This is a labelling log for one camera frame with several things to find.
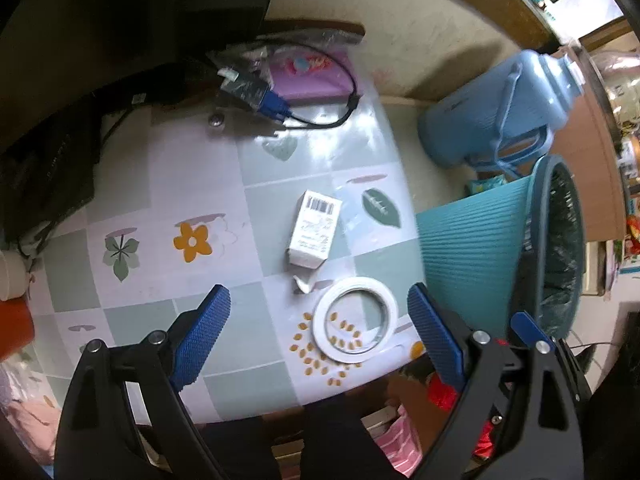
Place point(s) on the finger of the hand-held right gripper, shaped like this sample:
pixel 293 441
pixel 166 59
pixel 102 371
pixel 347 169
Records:
pixel 525 326

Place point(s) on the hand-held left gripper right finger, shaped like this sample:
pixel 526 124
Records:
pixel 435 335

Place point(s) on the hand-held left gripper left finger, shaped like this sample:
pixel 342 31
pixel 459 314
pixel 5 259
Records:
pixel 200 340

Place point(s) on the blue ribbed trash bin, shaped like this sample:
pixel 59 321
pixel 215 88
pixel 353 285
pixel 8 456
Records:
pixel 470 250

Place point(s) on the small white carton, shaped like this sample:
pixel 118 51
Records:
pixel 315 230

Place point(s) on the red plastic bag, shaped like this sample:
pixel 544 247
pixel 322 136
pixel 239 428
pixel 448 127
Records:
pixel 445 395

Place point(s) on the torn white paper scrap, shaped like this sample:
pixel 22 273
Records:
pixel 301 286

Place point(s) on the white tape roll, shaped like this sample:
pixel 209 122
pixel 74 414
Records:
pixel 320 325

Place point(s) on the pink striped cloth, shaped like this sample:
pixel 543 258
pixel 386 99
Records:
pixel 400 445

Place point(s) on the teal snack packet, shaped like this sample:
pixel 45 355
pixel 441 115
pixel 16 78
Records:
pixel 492 184

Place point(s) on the checkered floral tablecloth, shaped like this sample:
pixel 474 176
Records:
pixel 200 185

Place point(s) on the wooden cabinet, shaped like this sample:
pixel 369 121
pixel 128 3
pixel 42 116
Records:
pixel 595 160

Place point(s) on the red cylindrical cup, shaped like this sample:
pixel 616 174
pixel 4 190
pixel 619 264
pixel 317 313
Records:
pixel 15 327

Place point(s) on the pink printed blanket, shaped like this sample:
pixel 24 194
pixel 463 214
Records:
pixel 25 410

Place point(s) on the white ceramic cup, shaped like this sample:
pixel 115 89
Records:
pixel 12 275

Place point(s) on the blue thermos jug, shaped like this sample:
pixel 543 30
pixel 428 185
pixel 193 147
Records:
pixel 465 120

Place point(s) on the black computer monitor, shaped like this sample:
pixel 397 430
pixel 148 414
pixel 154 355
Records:
pixel 50 170

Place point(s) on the brown wooden strip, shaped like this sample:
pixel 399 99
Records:
pixel 320 30

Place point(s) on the black flat box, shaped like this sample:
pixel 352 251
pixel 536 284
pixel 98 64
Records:
pixel 225 15

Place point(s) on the wooden windowsill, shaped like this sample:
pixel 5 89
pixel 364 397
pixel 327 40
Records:
pixel 520 0

